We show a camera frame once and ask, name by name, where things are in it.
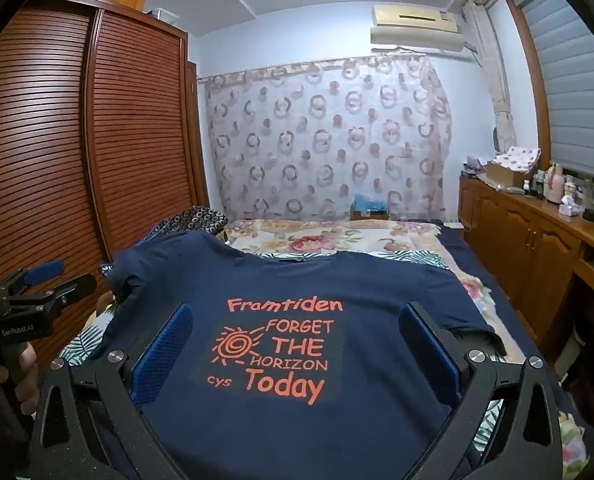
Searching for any brown louvered wardrobe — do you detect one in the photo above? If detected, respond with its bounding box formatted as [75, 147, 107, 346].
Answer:
[0, 0, 213, 361]

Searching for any navy printed t-shirt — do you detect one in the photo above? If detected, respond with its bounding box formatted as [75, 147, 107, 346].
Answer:
[90, 232, 508, 480]

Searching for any wooden sideboard cabinet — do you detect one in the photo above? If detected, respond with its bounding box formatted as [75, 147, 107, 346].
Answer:
[458, 172, 594, 361]

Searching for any circle-patterned sheer curtain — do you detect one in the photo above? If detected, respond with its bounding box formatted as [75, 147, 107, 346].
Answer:
[197, 55, 452, 221]

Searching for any palm leaf bed sheet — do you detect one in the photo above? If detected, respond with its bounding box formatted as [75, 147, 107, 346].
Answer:
[57, 249, 508, 461]

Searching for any pink flask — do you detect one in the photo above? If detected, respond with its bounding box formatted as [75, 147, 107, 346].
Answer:
[546, 161, 565, 205]

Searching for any navy bed sheet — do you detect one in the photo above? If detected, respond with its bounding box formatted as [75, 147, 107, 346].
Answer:
[439, 225, 594, 480]

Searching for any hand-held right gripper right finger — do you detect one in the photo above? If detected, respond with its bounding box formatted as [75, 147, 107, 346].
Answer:
[397, 301, 564, 480]

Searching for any beige tied curtain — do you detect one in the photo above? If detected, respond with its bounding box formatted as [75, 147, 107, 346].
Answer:
[464, 0, 518, 156]

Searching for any floral blanket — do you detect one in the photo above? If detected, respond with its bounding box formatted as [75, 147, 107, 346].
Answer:
[224, 217, 588, 480]

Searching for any grey window blind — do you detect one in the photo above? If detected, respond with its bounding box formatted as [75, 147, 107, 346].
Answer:
[519, 0, 594, 186]

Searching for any person's left hand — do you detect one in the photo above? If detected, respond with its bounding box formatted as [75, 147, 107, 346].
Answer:
[14, 342, 41, 417]

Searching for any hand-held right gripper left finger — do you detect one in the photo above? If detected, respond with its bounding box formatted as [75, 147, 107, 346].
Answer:
[28, 302, 198, 480]

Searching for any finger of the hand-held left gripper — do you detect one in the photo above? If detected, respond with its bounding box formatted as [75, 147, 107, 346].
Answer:
[0, 259, 65, 306]
[4, 272, 98, 313]

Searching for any stack of pillows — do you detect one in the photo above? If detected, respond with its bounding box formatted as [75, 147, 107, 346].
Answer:
[174, 205, 230, 241]

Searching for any blue-topped cardboard box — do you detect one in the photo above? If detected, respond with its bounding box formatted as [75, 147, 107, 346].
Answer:
[349, 192, 390, 222]

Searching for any brown cardboard box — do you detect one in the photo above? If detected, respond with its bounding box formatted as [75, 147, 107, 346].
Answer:
[484, 160, 528, 188]

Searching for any white air conditioner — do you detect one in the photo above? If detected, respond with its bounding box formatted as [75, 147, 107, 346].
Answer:
[369, 4, 470, 53]

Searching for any cardboard box with floral cloth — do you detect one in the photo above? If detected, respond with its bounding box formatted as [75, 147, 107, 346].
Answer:
[489, 145, 542, 173]

